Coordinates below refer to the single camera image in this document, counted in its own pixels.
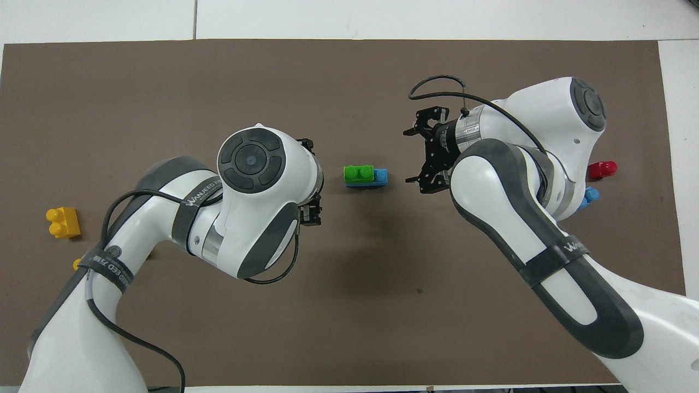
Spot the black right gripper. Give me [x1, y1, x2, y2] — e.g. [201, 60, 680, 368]
[296, 105, 471, 228]

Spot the green two-stud toy block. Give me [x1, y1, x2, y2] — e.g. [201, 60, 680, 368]
[343, 165, 376, 184]

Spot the blue three-stud toy block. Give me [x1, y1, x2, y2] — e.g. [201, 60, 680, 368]
[578, 186, 601, 211]
[345, 168, 389, 189]

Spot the red one-stud toy block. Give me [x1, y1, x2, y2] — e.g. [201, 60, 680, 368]
[587, 160, 618, 182]

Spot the brown table mat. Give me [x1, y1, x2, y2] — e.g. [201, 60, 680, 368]
[0, 39, 686, 389]

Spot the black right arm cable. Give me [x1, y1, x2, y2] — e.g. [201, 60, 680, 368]
[408, 75, 548, 154]

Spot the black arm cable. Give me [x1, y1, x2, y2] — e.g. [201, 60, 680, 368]
[408, 75, 548, 154]
[85, 188, 301, 393]

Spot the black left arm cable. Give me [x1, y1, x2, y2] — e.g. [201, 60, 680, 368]
[85, 188, 301, 393]

